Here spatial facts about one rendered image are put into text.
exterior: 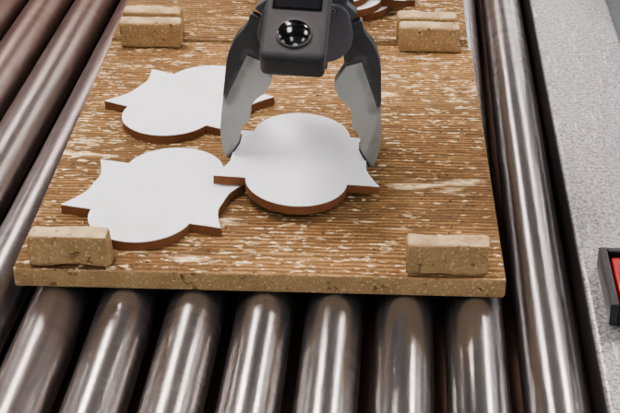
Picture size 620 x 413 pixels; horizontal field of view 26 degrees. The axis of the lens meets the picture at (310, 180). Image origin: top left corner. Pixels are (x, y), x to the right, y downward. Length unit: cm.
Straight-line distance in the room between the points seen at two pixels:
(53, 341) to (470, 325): 28
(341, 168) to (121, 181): 17
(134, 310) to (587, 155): 43
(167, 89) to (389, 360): 41
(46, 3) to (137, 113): 35
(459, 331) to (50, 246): 29
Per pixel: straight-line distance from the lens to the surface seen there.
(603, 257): 100
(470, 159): 111
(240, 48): 103
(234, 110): 105
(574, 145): 119
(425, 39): 129
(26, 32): 141
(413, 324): 93
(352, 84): 104
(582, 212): 109
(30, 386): 89
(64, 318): 96
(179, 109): 117
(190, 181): 105
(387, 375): 89
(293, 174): 104
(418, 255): 94
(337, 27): 102
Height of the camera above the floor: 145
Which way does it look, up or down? 29 degrees down
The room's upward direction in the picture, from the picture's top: straight up
